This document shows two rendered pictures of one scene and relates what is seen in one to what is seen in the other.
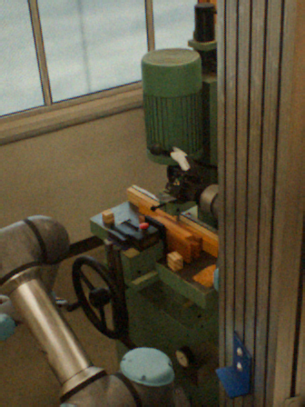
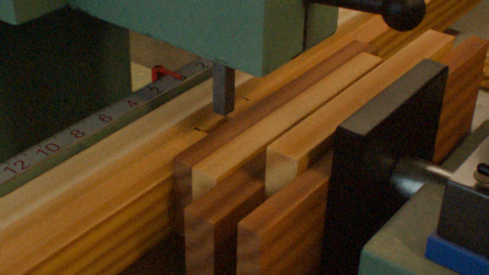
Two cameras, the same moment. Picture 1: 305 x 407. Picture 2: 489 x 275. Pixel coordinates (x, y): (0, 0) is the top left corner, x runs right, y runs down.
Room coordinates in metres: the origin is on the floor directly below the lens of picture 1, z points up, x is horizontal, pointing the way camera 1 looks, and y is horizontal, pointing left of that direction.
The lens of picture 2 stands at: (1.89, 0.32, 1.17)
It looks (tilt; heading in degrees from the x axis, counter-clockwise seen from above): 33 degrees down; 254
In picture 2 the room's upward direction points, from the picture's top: 2 degrees clockwise
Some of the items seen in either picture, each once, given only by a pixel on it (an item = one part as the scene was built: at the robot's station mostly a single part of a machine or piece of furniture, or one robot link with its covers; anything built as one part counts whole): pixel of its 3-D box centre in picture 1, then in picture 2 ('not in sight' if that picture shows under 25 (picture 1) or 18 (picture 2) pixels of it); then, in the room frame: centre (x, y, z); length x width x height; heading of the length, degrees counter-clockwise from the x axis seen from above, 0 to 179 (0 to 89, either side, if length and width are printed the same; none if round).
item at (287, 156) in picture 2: (169, 236); (367, 142); (1.73, -0.01, 0.94); 0.17 x 0.02 x 0.07; 39
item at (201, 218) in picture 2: (172, 236); (333, 150); (1.74, -0.02, 0.93); 0.24 x 0.02 x 0.05; 39
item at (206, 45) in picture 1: (205, 34); not in sight; (1.89, -0.15, 1.54); 0.08 x 0.08 x 0.17; 39
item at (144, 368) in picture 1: (145, 382); not in sight; (1.05, 0.07, 0.98); 0.13 x 0.12 x 0.14; 128
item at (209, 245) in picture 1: (197, 238); (309, 93); (1.73, -0.10, 0.92); 0.60 x 0.02 x 0.04; 39
